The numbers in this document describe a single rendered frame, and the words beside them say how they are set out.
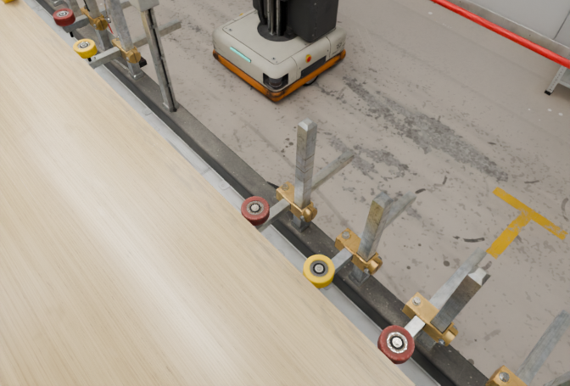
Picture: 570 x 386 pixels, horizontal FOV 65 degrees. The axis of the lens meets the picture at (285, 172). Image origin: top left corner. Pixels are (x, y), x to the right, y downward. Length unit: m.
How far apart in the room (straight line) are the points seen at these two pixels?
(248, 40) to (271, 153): 0.75
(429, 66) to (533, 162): 0.95
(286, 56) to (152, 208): 1.67
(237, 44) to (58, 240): 1.86
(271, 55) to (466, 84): 1.31
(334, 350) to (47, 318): 0.68
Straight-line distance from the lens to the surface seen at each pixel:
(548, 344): 1.34
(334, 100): 2.89
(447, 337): 1.25
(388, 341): 1.12
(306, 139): 1.10
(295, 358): 1.09
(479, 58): 3.49
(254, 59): 2.75
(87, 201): 1.38
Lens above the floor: 1.95
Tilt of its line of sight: 52 degrees down
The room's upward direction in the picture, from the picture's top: 1 degrees clockwise
